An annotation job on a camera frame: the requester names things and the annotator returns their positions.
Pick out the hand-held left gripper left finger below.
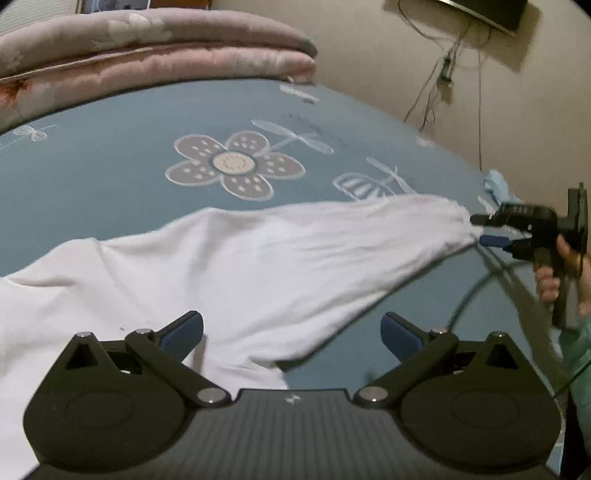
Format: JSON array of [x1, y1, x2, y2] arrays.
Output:
[[62, 310, 232, 408]]

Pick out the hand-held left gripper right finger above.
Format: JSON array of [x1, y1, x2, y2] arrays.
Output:
[[353, 311, 523, 409]]

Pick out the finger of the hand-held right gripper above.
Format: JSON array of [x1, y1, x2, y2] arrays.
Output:
[[479, 234, 514, 251], [470, 209, 500, 228]]

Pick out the white bear print sweatshirt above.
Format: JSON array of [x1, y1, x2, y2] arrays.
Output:
[[0, 194, 481, 480]]

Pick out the person's right forearm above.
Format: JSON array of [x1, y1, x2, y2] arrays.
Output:
[[556, 314, 591, 480]]

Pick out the person's right hand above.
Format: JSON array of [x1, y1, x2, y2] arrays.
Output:
[[534, 233, 591, 317]]

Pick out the light blue cloth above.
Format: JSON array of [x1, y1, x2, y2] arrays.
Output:
[[482, 168, 523, 205]]

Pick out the bed with teal floral sheet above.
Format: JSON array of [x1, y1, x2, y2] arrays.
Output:
[[0, 78, 573, 403]]

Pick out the pink floral quilt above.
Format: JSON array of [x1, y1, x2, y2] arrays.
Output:
[[0, 7, 319, 134]]

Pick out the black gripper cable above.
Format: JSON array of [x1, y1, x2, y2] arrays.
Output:
[[445, 244, 574, 403]]

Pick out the dangling wall cables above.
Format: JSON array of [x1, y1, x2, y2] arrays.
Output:
[[398, 0, 491, 172]]

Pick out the wall socket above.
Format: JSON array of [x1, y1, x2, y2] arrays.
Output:
[[438, 52, 456, 103]]

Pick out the wall-mounted television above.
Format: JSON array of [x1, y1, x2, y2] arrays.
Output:
[[429, 0, 530, 38]]

